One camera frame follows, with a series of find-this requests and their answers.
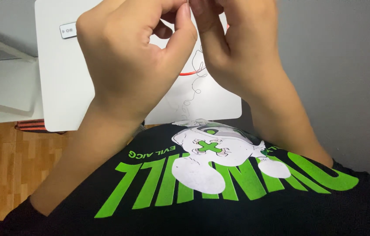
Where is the orange striped cloth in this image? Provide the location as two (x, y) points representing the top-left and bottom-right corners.
(14, 120), (69, 135)

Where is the thin clear thread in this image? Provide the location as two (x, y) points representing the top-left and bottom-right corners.
(180, 46), (208, 122)

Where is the red ring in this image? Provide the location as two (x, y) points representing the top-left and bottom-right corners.
(179, 24), (230, 76)

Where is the black printed t-shirt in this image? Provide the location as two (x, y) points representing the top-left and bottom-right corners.
(0, 120), (370, 236)

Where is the white shelf unit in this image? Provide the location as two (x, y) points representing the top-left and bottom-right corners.
(0, 26), (44, 126)

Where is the person's right hand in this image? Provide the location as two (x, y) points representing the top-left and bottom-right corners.
(189, 0), (291, 103)

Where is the white rectangular sticker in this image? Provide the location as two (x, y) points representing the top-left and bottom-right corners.
(59, 22), (78, 39)

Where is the person's left hand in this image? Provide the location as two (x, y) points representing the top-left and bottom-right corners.
(76, 0), (199, 122)

